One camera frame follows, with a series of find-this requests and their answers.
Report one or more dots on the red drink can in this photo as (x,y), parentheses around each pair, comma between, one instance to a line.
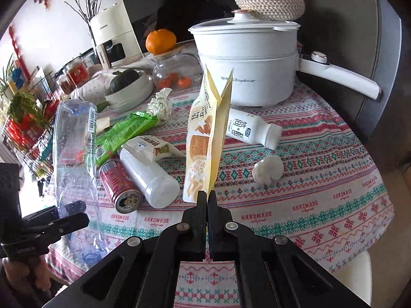
(115,179)

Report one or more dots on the red wall hanging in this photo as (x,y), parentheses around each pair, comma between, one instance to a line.
(16,51)

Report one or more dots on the red-label glass jar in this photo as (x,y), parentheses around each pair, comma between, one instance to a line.
(77,73)

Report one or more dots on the white electric pot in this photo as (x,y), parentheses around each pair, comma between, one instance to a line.
(250,67)

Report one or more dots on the white floral cloth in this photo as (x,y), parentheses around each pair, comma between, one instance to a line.
(93,86)

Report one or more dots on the green-white paper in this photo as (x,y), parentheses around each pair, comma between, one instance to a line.
(159,106)

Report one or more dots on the leafy green plant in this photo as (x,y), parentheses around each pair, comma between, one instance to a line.
(25,107)

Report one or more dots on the small white snack wrapper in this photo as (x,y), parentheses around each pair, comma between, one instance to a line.
(144,144)

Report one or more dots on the spiky green plant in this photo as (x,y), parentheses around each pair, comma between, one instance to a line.
(5,77)

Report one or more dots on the patterned tablecloth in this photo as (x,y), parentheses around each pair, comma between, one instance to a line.
(321,183)

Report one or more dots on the yellow snack bag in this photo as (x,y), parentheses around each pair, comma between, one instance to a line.
(200,147)

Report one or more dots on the clear plastic bottle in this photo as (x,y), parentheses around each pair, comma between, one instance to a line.
(74,154)

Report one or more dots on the green snack wrapper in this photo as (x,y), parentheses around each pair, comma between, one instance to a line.
(122,131)

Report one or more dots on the bare branch bundle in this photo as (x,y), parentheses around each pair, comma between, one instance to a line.
(85,9)

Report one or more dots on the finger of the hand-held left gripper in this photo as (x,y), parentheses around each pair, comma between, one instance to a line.
(38,213)
(69,224)

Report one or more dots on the plain white plastic bottle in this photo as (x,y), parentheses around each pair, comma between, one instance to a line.
(151,179)

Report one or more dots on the small tangerine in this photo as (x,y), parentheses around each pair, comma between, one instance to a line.
(184,82)
(164,83)
(173,77)

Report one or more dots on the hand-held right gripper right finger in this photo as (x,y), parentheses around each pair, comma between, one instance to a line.
(212,200)

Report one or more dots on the green pumpkin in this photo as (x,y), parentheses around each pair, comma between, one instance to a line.
(125,80)

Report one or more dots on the stack of white plates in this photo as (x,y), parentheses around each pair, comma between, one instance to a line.
(128,106)

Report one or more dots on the small red-filled glass jar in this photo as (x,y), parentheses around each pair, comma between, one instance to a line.
(64,83)

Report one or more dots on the crumpled white tissue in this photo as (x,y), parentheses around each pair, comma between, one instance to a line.
(268,168)

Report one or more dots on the black-door microwave oven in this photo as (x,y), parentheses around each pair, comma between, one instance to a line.
(179,9)

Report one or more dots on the person's left hand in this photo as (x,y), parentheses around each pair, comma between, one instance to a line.
(41,274)

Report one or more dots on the glass jar with wooden lid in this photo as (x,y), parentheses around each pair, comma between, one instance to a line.
(173,67)

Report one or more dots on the white bowl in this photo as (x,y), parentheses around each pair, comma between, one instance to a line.
(135,93)

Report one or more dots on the large orange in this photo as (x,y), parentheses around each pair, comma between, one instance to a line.
(160,41)

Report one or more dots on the cream kitchen appliance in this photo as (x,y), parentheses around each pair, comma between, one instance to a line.
(109,25)

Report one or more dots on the grey refrigerator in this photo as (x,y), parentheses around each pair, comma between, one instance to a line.
(353,38)

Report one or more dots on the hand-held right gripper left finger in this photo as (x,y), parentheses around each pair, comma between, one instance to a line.
(201,200)

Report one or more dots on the printed white yogurt bottle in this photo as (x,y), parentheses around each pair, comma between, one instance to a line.
(253,130)

